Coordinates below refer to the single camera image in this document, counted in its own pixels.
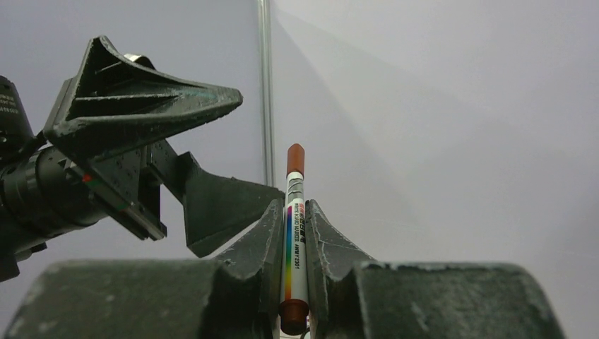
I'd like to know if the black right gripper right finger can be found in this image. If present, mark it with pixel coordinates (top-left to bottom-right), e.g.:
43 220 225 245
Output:
306 200 564 338

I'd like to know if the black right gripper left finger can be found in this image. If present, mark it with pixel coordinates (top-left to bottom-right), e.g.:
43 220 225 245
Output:
3 199 283 338

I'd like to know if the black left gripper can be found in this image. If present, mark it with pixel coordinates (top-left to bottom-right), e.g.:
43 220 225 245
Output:
1 35 284 258

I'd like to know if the white whiteboard marker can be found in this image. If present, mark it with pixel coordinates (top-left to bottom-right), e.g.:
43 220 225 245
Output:
279 172 309 335

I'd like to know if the brown marker cap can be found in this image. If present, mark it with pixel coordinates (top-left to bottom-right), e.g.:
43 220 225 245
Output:
286 143 305 175

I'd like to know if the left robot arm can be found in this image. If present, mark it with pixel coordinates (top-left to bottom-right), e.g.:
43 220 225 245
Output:
1 36 284 281

